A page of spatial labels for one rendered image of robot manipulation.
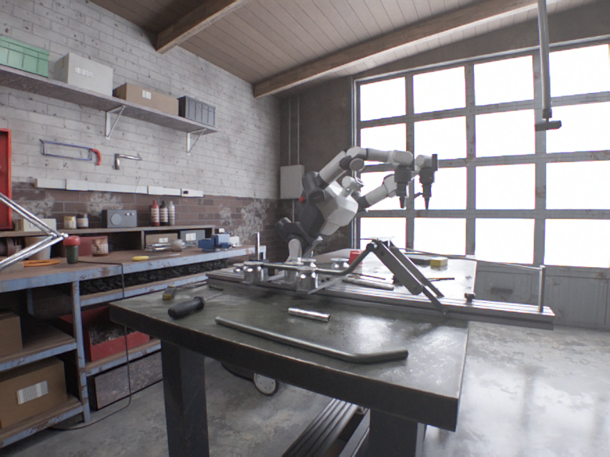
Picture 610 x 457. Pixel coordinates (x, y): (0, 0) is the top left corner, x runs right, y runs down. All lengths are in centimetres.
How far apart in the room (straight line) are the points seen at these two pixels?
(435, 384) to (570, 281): 348
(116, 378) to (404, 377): 192
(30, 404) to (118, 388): 45
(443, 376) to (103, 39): 307
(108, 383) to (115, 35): 259
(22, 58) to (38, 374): 176
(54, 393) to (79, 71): 197
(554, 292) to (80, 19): 480
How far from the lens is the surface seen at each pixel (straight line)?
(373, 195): 197
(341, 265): 87
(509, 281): 381
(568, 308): 394
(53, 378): 207
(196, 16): 307
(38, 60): 252
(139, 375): 229
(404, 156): 167
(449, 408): 44
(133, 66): 319
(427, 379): 47
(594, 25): 421
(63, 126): 277
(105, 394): 221
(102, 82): 270
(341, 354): 49
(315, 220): 181
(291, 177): 423
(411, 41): 355
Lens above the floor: 109
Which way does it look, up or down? 2 degrees down
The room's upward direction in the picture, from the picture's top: straight up
